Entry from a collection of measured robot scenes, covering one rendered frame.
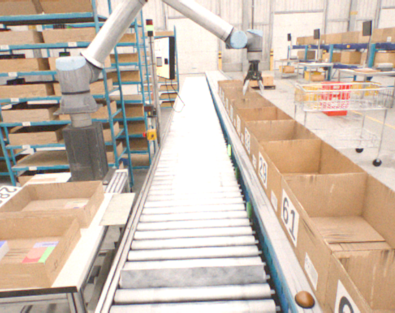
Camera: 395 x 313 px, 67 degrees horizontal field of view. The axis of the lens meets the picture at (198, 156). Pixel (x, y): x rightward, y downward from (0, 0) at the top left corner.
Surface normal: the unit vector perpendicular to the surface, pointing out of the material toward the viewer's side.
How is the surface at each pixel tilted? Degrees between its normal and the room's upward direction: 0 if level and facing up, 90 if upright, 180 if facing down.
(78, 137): 90
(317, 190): 89
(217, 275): 90
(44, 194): 89
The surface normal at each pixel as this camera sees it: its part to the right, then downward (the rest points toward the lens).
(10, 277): 0.02, 0.37
